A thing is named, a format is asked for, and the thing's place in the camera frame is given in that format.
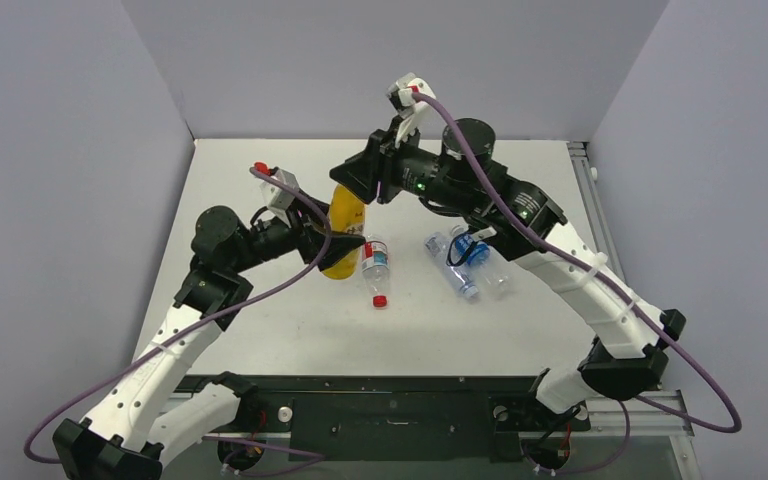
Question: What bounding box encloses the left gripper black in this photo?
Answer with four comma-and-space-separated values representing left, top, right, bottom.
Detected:
230, 189, 365, 274

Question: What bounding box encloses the yellow juice bottle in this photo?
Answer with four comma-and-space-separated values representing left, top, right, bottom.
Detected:
323, 184, 366, 280

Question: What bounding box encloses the clear bottle red label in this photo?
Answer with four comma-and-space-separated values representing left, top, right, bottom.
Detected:
360, 235, 391, 297

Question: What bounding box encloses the red bottle cap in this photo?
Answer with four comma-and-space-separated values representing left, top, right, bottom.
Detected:
372, 295, 388, 309

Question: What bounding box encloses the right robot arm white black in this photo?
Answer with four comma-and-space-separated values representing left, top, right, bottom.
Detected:
329, 118, 686, 427

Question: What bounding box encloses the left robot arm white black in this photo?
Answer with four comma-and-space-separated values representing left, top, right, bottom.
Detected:
53, 199, 364, 479

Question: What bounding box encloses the clear crumpled water bottle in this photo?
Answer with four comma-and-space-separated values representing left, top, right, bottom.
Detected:
423, 232, 479, 301

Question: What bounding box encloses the clear bottle blue label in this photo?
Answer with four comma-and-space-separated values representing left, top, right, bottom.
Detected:
448, 225, 512, 299

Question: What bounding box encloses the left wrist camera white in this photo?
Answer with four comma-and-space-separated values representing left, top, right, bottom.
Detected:
253, 162, 299, 226

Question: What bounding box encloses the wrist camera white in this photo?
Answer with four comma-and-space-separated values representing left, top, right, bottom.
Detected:
387, 72, 436, 147
253, 162, 299, 226

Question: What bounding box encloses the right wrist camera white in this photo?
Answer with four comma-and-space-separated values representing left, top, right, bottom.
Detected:
387, 72, 436, 147

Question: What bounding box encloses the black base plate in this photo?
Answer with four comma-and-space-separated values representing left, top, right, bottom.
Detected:
174, 373, 591, 462

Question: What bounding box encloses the aluminium frame rail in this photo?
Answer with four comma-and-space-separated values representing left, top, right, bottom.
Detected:
567, 142, 627, 283

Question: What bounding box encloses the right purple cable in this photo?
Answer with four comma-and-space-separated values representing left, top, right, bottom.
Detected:
410, 91, 743, 435

